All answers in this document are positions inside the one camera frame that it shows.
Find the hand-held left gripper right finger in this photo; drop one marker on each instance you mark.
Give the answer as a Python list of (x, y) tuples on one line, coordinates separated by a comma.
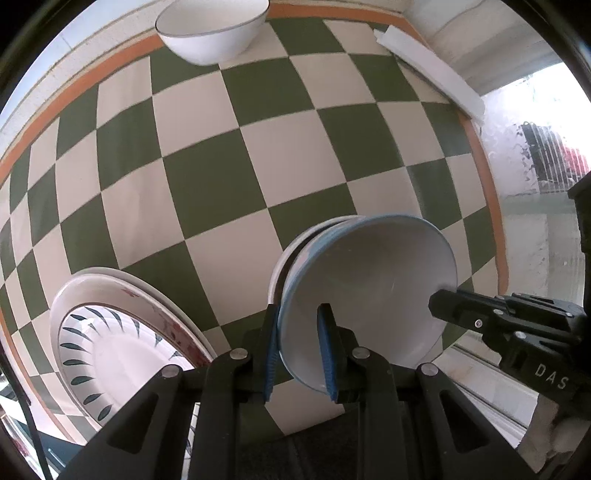
[(328, 357)]

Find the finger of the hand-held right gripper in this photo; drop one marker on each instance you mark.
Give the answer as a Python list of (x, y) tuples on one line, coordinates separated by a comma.
[(461, 311)]

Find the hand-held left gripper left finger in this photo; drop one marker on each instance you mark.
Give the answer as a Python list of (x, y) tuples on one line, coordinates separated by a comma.
[(272, 357)]

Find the white bowl small print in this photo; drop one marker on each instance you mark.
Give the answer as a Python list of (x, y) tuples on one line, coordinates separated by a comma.
[(378, 277)]

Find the plain white bowl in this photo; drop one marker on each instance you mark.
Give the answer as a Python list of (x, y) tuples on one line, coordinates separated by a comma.
[(288, 263)]

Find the white plate dark striped rim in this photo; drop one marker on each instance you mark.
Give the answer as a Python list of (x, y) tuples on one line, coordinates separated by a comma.
[(120, 355)]

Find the white plate grey flower print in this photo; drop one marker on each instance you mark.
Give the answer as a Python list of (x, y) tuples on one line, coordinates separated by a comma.
[(115, 271)]

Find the frosted glass sliding door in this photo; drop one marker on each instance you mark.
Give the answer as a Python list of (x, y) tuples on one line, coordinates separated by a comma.
[(521, 161)]

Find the green white checkered tablecloth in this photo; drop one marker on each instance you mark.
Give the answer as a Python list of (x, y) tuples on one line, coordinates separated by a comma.
[(207, 184)]

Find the white bowl dark rim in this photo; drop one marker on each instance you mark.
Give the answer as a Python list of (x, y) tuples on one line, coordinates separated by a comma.
[(212, 27)]

